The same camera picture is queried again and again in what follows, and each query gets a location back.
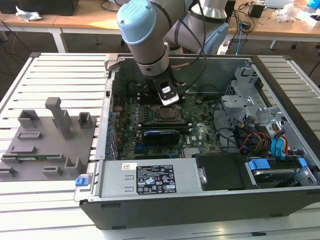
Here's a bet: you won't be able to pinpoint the silver CPU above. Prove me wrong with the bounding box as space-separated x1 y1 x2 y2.
159 107 177 119

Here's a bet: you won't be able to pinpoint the metal socket cover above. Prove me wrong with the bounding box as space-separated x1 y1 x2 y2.
154 104 183 123

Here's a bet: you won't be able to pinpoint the black CPU socket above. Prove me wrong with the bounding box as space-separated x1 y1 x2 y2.
153 103 183 124

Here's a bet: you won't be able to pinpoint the black graphics card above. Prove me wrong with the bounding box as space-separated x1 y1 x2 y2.
139 128 181 146

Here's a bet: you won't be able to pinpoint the green motherboard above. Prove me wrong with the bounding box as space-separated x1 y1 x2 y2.
111 93 223 161

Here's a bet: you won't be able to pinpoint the silver chipset heat sink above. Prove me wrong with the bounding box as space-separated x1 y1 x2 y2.
183 147 202 159

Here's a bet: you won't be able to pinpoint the metal drive cage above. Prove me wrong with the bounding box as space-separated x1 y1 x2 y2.
219 65 288 131

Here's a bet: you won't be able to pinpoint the silver power supply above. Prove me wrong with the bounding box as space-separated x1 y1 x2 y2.
91 159 201 201

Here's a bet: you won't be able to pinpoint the black plastic cover panel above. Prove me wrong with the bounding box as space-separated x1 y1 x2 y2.
192 153 251 192

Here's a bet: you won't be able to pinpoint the blue case latch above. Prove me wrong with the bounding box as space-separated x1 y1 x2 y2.
74 174 90 187

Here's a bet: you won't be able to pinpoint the grey parts rack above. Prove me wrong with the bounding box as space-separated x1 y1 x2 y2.
0 96 98 183

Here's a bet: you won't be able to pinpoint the wide black monitor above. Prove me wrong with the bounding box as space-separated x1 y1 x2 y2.
0 0 80 16

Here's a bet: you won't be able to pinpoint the black open PC case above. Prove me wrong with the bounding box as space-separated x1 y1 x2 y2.
79 53 320 231

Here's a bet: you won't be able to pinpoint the small black box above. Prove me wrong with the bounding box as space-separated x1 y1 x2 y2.
248 2 266 18

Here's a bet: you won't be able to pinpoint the hard disk in blue carrier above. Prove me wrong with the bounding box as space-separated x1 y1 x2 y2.
244 157 308 188

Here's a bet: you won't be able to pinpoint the crumpled white paper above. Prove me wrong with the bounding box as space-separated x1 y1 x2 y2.
15 6 43 22

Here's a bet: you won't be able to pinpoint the silver laptop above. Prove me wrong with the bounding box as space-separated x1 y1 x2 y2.
264 0 295 8

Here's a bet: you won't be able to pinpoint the clear plastic bag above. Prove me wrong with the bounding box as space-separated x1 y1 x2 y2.
271 2 301 24

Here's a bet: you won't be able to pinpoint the white cardboard box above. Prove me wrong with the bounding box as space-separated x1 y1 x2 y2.
295 11 320 28

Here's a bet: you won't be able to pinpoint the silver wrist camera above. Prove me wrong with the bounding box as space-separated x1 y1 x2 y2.
152 77 181 106

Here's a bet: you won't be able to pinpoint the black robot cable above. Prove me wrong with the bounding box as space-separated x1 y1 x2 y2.
172 0 208 89

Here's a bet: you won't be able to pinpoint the black wire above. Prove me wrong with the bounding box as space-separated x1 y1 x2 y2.
211 84 241 153

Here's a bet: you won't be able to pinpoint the blue cable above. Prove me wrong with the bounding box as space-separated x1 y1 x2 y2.
235 23 245 55

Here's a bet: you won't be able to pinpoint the wooden desk white frame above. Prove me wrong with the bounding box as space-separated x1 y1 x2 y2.
228 4 320 51
0 11 126 53

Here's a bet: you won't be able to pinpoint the red yellow power wires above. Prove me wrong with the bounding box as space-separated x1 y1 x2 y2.
234 122 273 156

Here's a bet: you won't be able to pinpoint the blue flat data wire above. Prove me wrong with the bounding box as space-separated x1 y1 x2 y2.
271 133 288 161

